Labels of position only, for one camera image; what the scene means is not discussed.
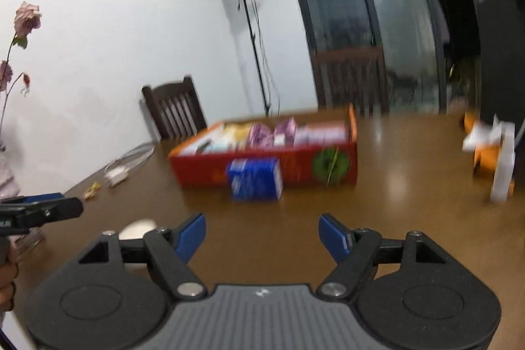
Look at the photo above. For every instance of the white spray bottle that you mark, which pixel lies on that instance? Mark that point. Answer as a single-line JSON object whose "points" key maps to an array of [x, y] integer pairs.
{"points": [[505, 161]]}

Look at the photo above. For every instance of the person's left hand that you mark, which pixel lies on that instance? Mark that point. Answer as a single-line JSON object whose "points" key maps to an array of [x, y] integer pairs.
{"points": [[8, 273]]}

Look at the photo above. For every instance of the wooden chair pink cushion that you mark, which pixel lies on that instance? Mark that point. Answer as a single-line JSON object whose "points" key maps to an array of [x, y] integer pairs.
{"points": [[351, 76]]}

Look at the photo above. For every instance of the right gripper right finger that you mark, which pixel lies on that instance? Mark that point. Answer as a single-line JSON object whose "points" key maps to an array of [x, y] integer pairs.
{"points": [[336, 238]]}

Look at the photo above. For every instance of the purple satin scrunchie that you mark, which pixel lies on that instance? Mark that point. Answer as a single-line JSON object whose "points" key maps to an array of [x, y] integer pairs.
{"points": [[261, 136]]}

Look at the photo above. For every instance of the black light stand tripod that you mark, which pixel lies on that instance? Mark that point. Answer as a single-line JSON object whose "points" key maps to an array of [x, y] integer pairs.
{"points": [[252, 34]]}

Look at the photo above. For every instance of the dark wooden chair left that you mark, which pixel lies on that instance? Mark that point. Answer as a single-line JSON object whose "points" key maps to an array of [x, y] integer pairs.
{"points": [[175, 109]]}

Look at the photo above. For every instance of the yellow pink candy wrappers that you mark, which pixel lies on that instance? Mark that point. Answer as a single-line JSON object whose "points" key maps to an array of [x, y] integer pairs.
{"points": [[91, 191]]}

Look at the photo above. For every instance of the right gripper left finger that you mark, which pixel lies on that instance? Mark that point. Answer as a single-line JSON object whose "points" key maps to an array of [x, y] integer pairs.
{"points": [[188, 237]]}

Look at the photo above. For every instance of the white foam cylinder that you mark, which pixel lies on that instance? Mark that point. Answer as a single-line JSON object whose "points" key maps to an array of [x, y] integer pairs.
{"points": [[137, 229]]}

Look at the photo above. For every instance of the yellow white plush toy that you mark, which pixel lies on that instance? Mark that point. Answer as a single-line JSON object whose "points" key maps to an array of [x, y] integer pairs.
{"points": [[235, 134]]}

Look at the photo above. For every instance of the red orange cardboard box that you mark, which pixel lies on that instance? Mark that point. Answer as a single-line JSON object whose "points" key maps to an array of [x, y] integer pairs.
{"points": [[329, 161]]}

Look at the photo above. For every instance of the white charger adapter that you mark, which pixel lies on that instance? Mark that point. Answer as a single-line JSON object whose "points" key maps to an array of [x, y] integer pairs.
{"points": [[115, 176]]}

